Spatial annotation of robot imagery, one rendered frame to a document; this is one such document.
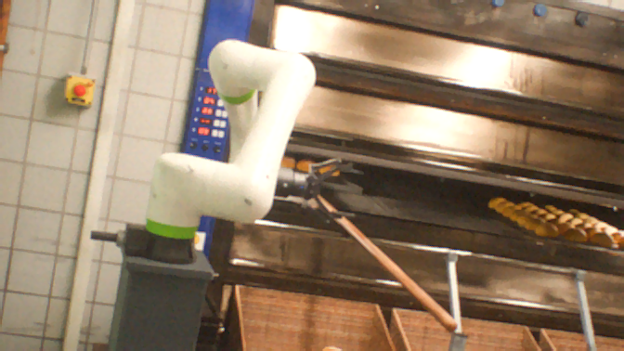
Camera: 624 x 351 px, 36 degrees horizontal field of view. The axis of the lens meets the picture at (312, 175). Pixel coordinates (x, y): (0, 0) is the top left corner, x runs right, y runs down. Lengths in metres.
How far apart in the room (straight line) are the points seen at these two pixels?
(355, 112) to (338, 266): 0.57
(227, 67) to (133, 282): 0.62
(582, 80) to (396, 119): 0.74
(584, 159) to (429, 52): 0.75
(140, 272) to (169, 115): 1.23
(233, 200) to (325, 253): 1.38
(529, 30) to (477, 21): 0.21
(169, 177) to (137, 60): 1.18
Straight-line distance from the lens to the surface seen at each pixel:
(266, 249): 3.54
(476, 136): 3.66
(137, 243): 2.33
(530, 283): 3.87
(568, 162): 3.81
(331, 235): 3.18
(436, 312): 2.38
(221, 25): 3.39
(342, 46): 3.48
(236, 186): 2.25
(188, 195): 2.28
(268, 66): 2.51
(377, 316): 3.64
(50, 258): 3.53
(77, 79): 3.34
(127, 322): 2.33
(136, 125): 3.43
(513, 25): 3.69
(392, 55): 3.52
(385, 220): 3.61
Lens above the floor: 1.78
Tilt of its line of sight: 8 degrees down
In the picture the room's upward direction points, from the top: 11 degrees clockwise
